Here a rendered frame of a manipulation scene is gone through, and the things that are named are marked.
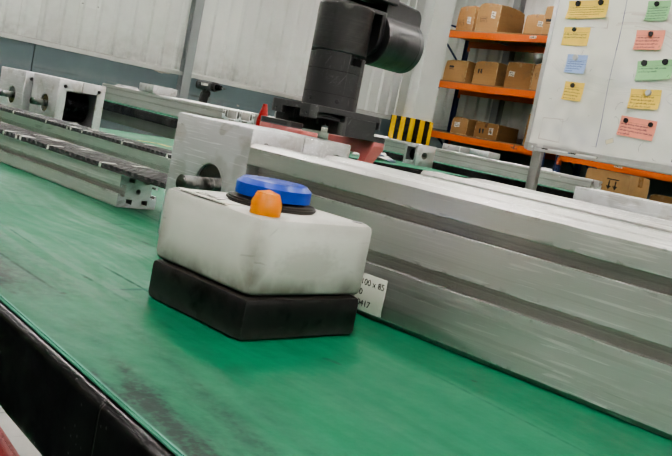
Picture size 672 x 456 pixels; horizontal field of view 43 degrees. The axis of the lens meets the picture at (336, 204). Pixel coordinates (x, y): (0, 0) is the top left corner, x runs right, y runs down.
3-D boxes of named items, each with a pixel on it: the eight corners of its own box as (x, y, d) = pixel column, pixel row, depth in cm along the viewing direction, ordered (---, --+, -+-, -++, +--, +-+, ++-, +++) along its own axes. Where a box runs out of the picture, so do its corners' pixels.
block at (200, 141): (129, 232, 64) (151, 106, 63) (255, 238, 73) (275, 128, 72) (201, 262, 58) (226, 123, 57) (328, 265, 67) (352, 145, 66)
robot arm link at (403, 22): (316, -66, 88) (378, -67, 82) (389, -36, 96) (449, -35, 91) (295, 50, 89) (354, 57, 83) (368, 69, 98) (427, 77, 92)
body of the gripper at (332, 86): (380, 135, 89) (394, 65, 89) (311, 123, 82) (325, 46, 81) (337, 127, 94) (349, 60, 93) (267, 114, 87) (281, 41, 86)
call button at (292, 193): (215, 206, 45) (222, 169, 45) (272, 211, 48) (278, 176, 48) (264, 223, 42) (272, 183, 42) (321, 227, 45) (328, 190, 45)
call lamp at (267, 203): (242, 210, 41) (247, 185, 41) (266, 212, 42) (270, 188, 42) (263, 216, 40) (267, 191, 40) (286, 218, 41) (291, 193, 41)
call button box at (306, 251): (145, 295, 45) (165, 179, 45) (279, 294, 52) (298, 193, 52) (238, 343, 40) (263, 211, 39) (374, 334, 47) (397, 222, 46)
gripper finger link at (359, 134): (373, 212, 91) (390, 125, 90) (326, 208, 86) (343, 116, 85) (328, 199, 96) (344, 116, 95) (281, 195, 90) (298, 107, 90)
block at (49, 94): (12, 122, 153) (21, 70, 152) (71, 131, 161) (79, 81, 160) (37, 130, 146) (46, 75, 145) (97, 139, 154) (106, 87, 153)
